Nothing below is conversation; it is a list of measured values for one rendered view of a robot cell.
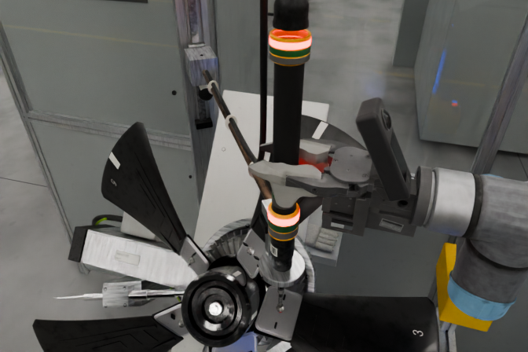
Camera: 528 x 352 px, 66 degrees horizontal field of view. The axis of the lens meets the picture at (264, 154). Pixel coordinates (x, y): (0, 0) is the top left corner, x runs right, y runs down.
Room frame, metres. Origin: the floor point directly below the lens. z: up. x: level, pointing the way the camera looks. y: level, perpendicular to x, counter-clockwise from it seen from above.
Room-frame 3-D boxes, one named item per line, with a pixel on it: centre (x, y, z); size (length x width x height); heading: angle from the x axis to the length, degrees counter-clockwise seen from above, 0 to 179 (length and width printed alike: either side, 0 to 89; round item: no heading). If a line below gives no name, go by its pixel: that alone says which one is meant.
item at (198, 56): (1.01, 0.17, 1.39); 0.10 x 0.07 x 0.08; 18
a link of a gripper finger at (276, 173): (0.39, -0.02, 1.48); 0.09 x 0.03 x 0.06; 83
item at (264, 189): (0.70, 0.07, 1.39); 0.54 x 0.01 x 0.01; 18
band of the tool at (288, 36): (0.41, -0.03, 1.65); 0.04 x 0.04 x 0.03
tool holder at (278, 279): (0.42, -0.02, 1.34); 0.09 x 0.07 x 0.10; 18
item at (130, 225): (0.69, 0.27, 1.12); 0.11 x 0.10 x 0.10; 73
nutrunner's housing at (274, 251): (0.41, -0.03, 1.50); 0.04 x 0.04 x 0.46
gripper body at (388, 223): (0.38, -0.13, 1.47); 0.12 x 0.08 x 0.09; 73
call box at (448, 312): (0.59, -0.46, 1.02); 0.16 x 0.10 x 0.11; 163
